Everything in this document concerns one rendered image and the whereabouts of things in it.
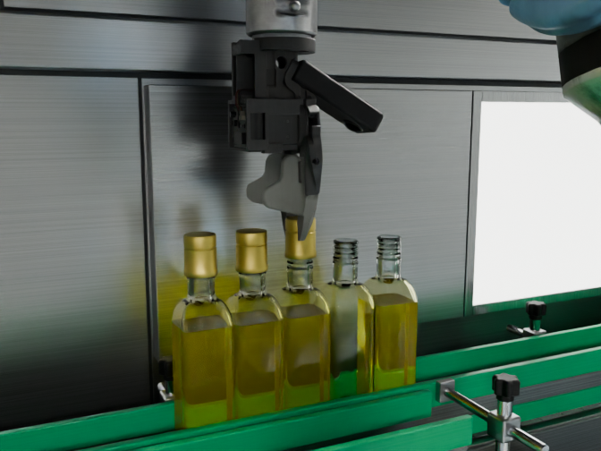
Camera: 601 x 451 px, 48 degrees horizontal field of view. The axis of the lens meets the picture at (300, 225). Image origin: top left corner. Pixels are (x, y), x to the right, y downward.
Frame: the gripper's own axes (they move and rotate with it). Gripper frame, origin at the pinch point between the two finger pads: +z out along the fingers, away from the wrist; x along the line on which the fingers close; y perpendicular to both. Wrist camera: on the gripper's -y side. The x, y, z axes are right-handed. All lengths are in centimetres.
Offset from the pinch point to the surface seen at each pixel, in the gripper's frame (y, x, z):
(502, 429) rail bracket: -17.0, 14.9, 20.6
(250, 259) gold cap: 6.4, 1.9, 3.0
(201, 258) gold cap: 11.8, 2.1, 2.4
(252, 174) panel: 1.7, -12.1, -4.8
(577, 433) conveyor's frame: -38.9, 3.5, 30.3
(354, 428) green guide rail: -4.2, 5.8, 22.2
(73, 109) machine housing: 22.7, -13.9, -12.8
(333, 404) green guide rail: -2.5, 3.8, 19.9
